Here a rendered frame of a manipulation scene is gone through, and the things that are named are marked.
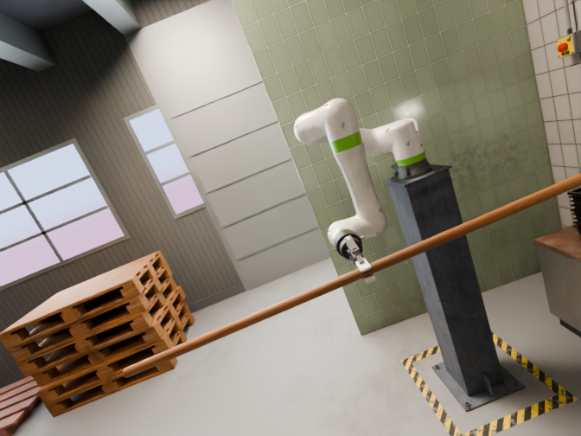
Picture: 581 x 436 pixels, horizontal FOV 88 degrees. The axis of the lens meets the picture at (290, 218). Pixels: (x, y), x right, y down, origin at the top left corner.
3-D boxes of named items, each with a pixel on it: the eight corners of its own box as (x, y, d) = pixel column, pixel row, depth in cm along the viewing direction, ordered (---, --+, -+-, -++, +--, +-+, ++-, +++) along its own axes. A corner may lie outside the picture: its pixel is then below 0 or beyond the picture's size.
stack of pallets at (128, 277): (199, 316, 372) (162, 247, 350) (180, 367, 285) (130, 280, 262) (100, 356, 372) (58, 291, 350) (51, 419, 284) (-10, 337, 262)
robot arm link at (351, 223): (330, 246, 127) (322, 222, 124) (359, 236, 126) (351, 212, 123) (336, 259, 113) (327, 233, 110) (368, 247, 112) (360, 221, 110)
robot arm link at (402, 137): (401, 160, 147) (390, 122, 143) (431, 153, 134) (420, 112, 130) (386, 169, 140) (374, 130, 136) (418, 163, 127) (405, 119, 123)
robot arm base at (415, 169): (384, 176, 156) (380, 165, 154) (410, 165, 156) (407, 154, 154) (407, 181, 130) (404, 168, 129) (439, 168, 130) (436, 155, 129)
